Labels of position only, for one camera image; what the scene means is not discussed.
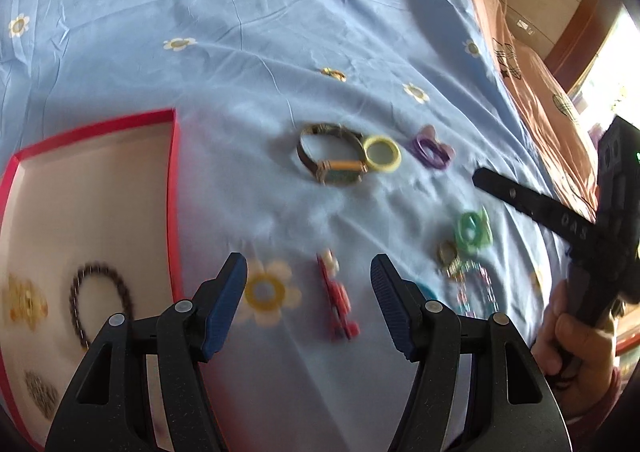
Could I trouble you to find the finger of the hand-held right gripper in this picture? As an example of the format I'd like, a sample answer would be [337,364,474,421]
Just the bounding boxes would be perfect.
[472,167,600,246]

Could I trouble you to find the purple bow ring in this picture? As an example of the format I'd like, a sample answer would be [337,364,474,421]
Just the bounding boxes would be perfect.
[410,125,456,171]

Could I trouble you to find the wooden furniture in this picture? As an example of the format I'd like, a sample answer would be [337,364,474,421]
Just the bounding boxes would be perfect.
[452,0,626,83]

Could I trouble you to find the person's right forearm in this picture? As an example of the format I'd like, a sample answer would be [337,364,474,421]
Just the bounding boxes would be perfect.
[564,366,625,439]

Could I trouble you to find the pastel chain bracelet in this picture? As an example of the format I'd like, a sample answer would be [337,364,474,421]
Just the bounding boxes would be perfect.
[440,257,501,319]

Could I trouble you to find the red jewelry box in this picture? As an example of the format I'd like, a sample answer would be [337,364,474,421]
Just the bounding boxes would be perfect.
[0,107,184,452]

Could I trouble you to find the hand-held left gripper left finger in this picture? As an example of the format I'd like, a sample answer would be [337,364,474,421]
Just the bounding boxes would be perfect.
[45,252,248,452]

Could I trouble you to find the green ring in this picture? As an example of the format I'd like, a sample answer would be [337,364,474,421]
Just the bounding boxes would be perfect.
[453,209,494,256]

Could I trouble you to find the red hair clip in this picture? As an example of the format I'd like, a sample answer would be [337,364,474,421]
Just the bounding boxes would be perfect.
[315,249,361,342]

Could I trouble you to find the yellow plastic ring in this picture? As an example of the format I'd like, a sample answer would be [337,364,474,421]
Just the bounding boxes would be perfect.
[362,135,402,174]

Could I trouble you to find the person's right hand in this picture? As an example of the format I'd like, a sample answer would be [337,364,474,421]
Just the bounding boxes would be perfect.
[530,279,622,417]

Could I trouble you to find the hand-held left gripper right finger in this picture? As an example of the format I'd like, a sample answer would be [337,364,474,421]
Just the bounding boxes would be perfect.
[370,255,571,452]

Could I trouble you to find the brown strap wristwatch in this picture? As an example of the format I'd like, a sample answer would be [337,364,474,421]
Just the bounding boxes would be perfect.
[297,123,369,187]

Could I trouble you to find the gold flower brooch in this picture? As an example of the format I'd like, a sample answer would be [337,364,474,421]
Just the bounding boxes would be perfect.
[2,276,49,331]

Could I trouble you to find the gold ring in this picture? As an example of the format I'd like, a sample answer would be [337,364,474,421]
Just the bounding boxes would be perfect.
[437,239,461,268]

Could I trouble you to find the dark beaded bracelet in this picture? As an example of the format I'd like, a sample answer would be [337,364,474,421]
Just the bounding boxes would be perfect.
[68,262,135,351]

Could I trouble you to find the heart-shaped brooch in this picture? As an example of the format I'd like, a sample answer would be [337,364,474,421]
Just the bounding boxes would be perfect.
[23,370,60,421]

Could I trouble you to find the blue floral bedsheet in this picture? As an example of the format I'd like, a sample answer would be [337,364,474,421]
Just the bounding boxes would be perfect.
[0,0,571,452]

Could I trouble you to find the orange printed blanket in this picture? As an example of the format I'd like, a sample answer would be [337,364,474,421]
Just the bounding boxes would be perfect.
[440,0,608,228]

